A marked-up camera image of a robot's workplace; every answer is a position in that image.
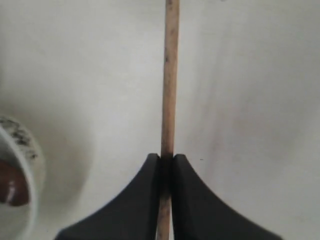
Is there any dark red wooden spoon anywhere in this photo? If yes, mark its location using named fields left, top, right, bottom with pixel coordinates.
left=0, top=161, right=30, bottom=207

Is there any white ceramic bowl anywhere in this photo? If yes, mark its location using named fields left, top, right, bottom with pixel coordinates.
left=0, top=114, right=46, bottom=240

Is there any wooden chopstick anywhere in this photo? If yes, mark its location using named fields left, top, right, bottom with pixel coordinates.
left=156, top=0, right=180, bottom=240

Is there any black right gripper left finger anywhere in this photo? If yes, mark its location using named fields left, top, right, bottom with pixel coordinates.
left=56, top=153, right=160, bottom=240

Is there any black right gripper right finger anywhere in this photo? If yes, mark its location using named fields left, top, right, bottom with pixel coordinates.
left=171, top=154, right=281, bottom=240

